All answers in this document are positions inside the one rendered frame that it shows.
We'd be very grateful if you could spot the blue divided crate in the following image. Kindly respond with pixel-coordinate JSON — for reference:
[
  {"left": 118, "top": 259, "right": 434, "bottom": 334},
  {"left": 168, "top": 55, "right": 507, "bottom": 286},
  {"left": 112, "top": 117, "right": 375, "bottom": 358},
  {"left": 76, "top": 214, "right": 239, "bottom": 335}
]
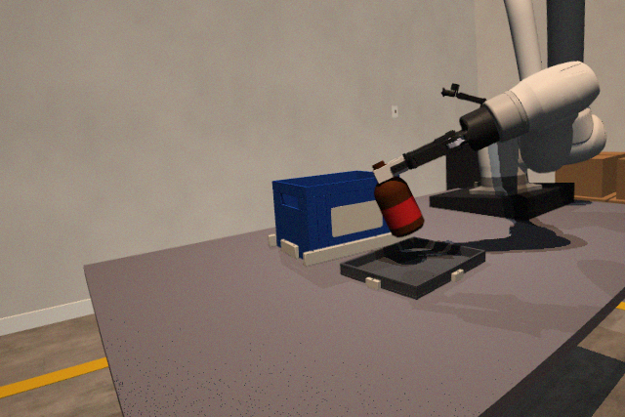
[{"left": 272, "top": 171, "right": 390, "bottom": 259}]

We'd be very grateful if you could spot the brown bottle with red label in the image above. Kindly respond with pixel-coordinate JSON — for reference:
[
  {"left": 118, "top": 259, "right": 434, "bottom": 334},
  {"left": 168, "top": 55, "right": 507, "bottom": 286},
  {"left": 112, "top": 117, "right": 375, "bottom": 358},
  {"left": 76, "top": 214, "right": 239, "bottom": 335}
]
[{"left": 374, "top": 176, "right": 425, "bottom": 237}]

